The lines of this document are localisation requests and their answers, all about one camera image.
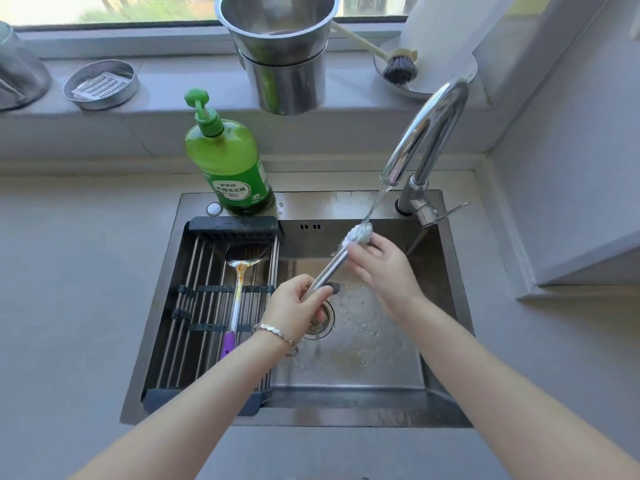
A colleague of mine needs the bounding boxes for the person's right hand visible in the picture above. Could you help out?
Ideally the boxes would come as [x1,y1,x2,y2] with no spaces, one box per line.
[347,233,427,323]

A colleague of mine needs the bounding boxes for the person's left hand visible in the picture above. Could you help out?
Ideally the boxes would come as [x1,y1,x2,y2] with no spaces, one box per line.
[261,274,334,346]

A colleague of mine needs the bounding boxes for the steel tongs with white tips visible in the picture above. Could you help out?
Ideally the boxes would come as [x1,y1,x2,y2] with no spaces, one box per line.
[302,222,375,298]

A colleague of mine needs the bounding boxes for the person's left forearm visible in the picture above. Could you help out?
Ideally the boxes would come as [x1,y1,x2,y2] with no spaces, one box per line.
[70,329,293,480]

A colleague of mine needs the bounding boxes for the person's right forearm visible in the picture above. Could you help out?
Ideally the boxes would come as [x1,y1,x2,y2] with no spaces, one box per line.
[396,297,640,480]

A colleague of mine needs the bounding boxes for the round sink drain strainer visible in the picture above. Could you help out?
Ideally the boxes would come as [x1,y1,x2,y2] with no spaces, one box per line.
[302,300,336,341]

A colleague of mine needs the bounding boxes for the stainless steel sink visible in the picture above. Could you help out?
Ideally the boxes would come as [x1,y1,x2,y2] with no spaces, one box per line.
[120,190,475,429]

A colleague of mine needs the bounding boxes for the black steel sink drying rack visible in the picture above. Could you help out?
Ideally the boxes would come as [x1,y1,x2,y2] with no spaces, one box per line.
[141,216,285,417]

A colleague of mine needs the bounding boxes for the green dish soap pump bottle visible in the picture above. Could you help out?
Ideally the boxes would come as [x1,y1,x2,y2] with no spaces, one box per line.
[183,88,275,217]

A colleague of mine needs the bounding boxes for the chrome gooseneck faucet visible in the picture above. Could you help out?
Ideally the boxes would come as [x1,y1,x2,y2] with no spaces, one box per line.
[381,77,472,229]

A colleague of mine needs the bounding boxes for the small stainless steel pot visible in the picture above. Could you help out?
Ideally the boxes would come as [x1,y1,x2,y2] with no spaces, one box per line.
[237,40,330,116]

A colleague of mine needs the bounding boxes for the dish brush with black bristles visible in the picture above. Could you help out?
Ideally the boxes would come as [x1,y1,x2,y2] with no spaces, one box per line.
[330,21,419,87]

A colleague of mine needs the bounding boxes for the round steel holder base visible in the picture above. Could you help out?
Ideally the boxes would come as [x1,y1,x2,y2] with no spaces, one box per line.
[373,44,480,100]

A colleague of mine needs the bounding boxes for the white paper towel roll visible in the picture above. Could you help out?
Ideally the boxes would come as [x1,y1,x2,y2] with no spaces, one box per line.
[402,0,522,94]

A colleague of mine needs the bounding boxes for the large stainless steel pot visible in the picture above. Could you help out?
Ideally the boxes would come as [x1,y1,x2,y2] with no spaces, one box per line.
[214,0,342,66]

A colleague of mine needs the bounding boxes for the round shallow steel tin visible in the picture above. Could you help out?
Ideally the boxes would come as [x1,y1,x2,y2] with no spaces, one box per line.
[62,60,140,111]

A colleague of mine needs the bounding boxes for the small flat steel grater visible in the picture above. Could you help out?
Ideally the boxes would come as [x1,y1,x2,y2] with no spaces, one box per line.
[71,72,132,102]

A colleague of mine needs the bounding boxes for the clear glass jar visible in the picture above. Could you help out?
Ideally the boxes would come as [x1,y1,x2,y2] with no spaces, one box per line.
[0,21,53,113]

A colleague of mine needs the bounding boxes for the silver bracelet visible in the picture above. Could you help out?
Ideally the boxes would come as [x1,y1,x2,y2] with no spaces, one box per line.
[251,323,300,357]

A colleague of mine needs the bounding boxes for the steel slotted spatula purple handle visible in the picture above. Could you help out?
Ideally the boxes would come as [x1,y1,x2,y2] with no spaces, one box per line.
[218,244,271,363]

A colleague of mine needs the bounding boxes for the window frame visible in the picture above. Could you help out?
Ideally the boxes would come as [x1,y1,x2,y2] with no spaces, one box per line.
[0,0,422,33]

